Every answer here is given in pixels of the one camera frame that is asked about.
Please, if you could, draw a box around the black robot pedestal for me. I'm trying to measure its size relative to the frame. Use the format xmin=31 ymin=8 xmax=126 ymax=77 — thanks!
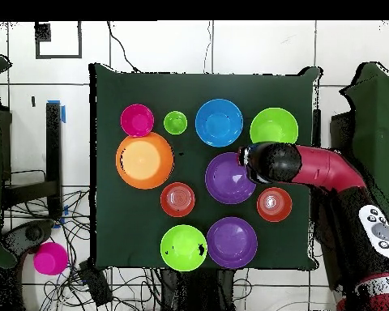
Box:
xmin=161 ymin=268 xmax=247 ymax=311

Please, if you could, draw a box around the black power adapter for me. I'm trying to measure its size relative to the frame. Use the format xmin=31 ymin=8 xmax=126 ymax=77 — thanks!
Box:
xmin=77 ymin=258 xmax=113 ymax=307

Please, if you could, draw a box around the black metal frame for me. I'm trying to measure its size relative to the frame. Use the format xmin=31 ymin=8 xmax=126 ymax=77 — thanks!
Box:
xmin=1 ymin=100 xmax=64 ymax=221

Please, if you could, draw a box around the dark green tablecloth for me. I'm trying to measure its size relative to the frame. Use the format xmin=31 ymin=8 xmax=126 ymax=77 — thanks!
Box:
xmin=88 ymin=62 xmax=322 ymax=271

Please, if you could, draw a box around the pink cup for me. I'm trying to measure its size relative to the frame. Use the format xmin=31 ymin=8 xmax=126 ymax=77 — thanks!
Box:
xmin=32 ymin=241 xmax=69 ymax=276

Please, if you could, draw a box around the purple bowl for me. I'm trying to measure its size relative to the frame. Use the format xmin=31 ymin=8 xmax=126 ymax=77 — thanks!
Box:
xmin=206 ymin=216 xmax=259 ymax=271
xmin=204 ymin=151 xmax=257 ymax=206

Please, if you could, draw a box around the tangle of floor cables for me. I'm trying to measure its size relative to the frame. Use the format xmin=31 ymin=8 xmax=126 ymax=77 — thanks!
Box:
xmin=2 ymin=189 xmax=163 ymax=311

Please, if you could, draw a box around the large orange bowl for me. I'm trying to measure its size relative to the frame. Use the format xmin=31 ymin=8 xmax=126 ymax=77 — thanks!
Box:
xmin=115 ymin=131 xmax=175 ymax=190

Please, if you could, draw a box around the black tape square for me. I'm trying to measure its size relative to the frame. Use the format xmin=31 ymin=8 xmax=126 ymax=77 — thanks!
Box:
xmin=35 ymin=20 xmax=83 ymax=60

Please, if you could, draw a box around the pink bowl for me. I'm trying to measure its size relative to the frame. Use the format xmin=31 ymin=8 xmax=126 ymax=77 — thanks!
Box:
xmin=120 ymin=103 xmax=156 ymax=138

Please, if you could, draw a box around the green cup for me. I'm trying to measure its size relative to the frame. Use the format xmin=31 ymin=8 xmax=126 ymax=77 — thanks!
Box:
xmin=163 ymin=110 xmax=189 ymax=136

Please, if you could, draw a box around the thin black cable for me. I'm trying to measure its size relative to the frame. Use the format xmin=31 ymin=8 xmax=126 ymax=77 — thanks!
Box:
xmin=106 ymin=20 xmax=142 ymax=74

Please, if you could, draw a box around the blue tape strip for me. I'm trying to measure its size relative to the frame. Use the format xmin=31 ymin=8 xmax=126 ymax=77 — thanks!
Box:
xmin=46 ymin=99 xmax=66 ymax=124

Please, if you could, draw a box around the large green bowl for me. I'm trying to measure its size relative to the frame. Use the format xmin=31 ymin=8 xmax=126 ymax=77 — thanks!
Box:
xmin=249 ymin=107 xmax=300 ymax=145

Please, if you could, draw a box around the orange-red bowl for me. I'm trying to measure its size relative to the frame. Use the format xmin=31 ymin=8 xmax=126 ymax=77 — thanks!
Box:
xmin=159 ymin=181 xmax=196 ymax=219
xmin=256 ymin=186 xmax=293 ymax=224

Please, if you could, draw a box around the black metal post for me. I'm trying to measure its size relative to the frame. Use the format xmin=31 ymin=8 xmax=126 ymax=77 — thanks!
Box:
xmin=311 ymin=109 xmax=322 ymax=147

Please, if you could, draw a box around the blue bowl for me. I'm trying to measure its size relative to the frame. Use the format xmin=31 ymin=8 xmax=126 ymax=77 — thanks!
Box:
xmin=194 ymin=98 xmax=245 ymax=149

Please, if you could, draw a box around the small green bowl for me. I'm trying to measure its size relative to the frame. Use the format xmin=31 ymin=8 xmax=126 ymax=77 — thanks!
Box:
xmin=160 ymin=224 xmax=209 ymax=272

